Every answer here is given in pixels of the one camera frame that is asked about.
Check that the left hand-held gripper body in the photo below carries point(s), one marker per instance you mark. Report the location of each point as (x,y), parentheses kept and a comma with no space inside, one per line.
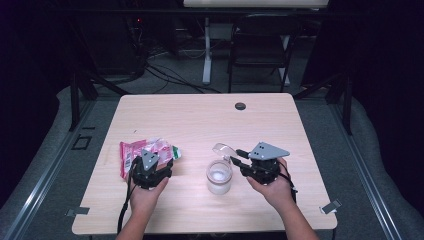
(148,176)

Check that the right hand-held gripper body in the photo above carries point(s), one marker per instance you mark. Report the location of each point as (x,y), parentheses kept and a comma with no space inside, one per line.
(261,171)

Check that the pink and white plastic bag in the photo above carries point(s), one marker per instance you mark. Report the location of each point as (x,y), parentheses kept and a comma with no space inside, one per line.
(131,153)

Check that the clear glass jar with lid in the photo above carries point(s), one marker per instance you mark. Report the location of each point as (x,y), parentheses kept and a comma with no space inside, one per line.
(218,184)

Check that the person's left hand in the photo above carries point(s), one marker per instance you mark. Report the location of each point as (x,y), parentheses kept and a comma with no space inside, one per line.
(145,200)

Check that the person's right hand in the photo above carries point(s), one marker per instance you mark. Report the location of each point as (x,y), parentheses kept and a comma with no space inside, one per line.
(273,193)

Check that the round dark table grommet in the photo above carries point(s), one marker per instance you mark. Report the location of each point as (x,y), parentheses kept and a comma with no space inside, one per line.
(240,106)

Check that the grey and white tape strip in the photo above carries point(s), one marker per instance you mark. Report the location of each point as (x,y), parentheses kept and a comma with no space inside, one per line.
(331,206)

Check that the black metal stand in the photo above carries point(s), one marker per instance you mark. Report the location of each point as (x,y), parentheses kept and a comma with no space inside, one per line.
(75,100)
(347,106)

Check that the black folding chair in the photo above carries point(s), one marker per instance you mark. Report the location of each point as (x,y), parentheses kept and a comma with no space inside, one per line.
(263,33)

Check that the dark equipment rack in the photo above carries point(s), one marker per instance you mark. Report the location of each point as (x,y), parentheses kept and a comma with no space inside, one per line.
(110,43)

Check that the light grey box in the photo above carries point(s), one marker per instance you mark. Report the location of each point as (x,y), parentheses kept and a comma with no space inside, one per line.
(220,31)

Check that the white desk with white legs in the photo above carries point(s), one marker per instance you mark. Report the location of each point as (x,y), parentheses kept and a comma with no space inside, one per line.
(253,3)

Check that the aluminium floor rail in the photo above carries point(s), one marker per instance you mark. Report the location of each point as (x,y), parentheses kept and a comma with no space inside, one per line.
(366,176)
(40,190)

